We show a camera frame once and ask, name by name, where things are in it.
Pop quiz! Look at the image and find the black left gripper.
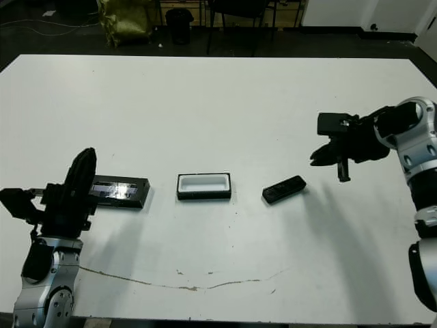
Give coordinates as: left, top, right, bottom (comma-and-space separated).
29, 147, 99, 237

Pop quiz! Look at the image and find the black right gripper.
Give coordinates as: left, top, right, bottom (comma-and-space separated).
309, 114, 391, 182

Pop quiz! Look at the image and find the black box lid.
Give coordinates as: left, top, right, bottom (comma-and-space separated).
90, 174, 151, 210

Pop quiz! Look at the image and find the slim black camera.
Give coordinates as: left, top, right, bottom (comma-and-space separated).
262, 175, 307, 205

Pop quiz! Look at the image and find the black box with white insert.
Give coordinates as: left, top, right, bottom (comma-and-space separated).
176, 173, 232, 202

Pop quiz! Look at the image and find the crinkled plastic bag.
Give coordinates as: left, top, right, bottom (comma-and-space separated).
97, 0, 154, 49

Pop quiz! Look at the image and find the black folding chair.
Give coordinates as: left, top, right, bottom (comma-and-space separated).
206, 0, 277, 57

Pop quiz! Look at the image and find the black trash bin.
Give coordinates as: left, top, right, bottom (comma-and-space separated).
165, 9, 193, 45

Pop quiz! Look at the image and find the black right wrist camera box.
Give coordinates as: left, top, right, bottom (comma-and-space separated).
317, 112, 350, 137

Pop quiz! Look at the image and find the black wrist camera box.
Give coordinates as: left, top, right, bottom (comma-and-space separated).
0, 187, 46, 223
317, 112, 350, 137

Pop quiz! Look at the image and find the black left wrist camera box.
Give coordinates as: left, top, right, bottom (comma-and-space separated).
0, 187, 46, 223

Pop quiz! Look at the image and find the thin white floor cable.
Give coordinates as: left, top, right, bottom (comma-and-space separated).
0, 16, 100, 38

